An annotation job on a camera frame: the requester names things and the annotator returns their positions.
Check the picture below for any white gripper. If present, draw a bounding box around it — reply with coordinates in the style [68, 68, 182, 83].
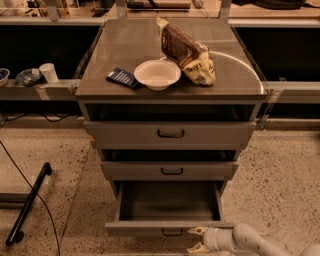
[187, 226, 237, 254]

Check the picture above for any grey bottom drawer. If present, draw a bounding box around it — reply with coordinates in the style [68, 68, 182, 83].
[105, 181, 233, 237]

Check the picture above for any grey drawer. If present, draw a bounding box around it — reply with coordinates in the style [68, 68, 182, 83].
[85, 121, 255, 150]
[101, 161, 238, 181]
[105, 181, 233, 237]

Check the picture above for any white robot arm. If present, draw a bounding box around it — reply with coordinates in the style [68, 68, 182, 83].
[187, 223, 290, 256]

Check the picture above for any grey drawer cabinet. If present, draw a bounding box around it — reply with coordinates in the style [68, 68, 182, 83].
[75, 17, 269, 201]

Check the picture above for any grey middle drawer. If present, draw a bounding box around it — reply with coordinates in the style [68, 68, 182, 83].
[101, 161, 238, 181]

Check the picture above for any grey top drawer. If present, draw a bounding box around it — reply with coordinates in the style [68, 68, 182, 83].
[85, 121, 255, 150]

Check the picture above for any white paper bowl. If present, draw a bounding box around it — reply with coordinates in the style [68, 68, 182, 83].
[134, 60, 181, 91]

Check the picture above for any bagged bread loaf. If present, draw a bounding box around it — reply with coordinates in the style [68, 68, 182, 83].
[156, 18, 216, 86]

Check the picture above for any dark blue packet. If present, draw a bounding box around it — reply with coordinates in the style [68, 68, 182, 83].
[106, 68, 139, 88]

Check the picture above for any white paper cup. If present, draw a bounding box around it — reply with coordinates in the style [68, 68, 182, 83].
[39, 63, 58, 83]

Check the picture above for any blue patterned bowl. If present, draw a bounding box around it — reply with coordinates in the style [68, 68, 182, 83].
[16, 68, 43, 87]

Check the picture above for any black floor cable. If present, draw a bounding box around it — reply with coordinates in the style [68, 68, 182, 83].
[0, 139, 62, 256]

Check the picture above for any grey metal shelf rail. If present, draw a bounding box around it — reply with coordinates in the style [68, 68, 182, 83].
[0, 79, 80, 101]

